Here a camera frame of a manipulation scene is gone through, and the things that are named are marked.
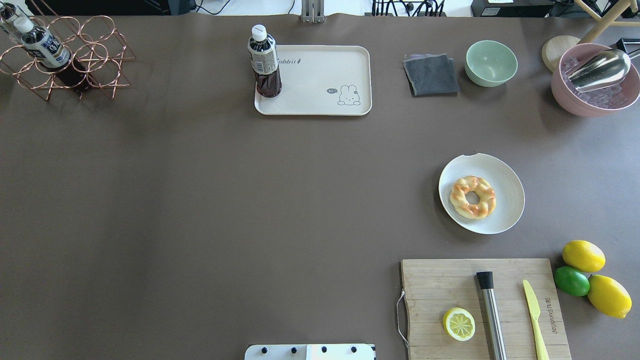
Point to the twisted glazed donut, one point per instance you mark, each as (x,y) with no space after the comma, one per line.
(473,197)

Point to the white plate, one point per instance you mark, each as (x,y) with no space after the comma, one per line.
(510,194)

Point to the cream rabbit tray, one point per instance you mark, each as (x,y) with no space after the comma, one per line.
(320,80)

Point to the dark drink bottle on tray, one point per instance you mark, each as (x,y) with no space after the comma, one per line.
(262,49)

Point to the grey folded cloth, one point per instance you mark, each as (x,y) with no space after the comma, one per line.
(430,74)

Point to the bamboo cutting board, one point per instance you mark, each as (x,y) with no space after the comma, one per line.
(433,286)

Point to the steel muddler black tip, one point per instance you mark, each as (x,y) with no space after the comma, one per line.
(494,329)

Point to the half lemon slice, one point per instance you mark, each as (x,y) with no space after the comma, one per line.
(459,323)

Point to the mint green bowl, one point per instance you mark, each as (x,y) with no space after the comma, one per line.
(490,63)

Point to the yellow plastic knife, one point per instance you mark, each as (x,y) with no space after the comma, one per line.
(534,313)

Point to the green lime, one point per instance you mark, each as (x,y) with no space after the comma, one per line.
(571,281)

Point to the round wooden stand base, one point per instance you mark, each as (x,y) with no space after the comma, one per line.
(554,48)

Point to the yellow lemon upper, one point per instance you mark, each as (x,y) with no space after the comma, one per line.
(584,256)

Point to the yellow lemon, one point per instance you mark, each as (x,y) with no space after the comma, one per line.
(584,256)
(609,296)

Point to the dark drink bottle in rack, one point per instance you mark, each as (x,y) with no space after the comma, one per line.
(52,54)

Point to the pink bowl with ice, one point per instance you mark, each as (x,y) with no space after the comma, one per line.
(597,103)

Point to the metal ice scoop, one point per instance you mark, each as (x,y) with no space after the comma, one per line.
(608,67)

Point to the yellow lemon lower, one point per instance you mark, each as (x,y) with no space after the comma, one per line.
(609,296)

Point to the wooden cup tree stand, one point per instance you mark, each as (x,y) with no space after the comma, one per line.
(603,22)

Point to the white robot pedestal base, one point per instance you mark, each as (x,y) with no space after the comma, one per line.
(326,351)

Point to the copper wire bottle rack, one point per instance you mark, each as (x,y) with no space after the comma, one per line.
(94,42)

